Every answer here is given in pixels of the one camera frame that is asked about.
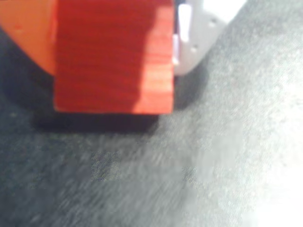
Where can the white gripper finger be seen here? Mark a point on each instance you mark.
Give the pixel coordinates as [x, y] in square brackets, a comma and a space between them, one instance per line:
[201, 28]

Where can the red cube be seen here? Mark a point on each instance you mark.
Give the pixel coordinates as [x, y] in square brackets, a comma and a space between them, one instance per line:
[111, 61]

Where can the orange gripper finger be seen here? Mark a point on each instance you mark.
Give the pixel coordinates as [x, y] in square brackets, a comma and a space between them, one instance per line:
[26, 26]

